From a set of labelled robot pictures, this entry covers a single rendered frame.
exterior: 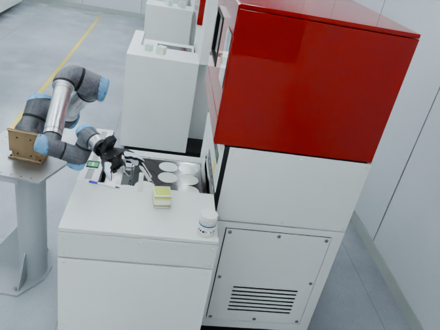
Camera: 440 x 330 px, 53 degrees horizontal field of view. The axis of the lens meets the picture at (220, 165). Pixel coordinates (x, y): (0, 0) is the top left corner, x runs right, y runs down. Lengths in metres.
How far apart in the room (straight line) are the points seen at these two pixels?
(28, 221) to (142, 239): 1.05
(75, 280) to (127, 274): 0.21
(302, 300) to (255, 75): 1.34
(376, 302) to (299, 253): 1.11
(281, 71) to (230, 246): 0.92
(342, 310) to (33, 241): 1.98
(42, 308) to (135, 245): 1.13
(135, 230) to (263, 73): 0.81
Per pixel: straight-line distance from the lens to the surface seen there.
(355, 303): 3.25
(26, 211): 2.65
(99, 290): 1.97
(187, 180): 2.25
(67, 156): 1.92
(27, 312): 2.80
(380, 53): 1.94
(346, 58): 1.90
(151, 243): 1.78
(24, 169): 2.42
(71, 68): 2.12
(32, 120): 2.44
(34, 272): 2.93
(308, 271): 2.45
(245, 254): 2.29
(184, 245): 1.78
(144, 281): 1.91
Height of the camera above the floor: 2.06
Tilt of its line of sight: 28 degrees down
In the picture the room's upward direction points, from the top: 11 degrees clockwise
